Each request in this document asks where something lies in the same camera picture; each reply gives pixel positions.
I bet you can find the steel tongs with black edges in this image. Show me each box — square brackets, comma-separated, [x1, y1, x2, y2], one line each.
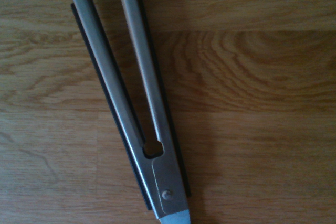
[62, 0, 193, 224]

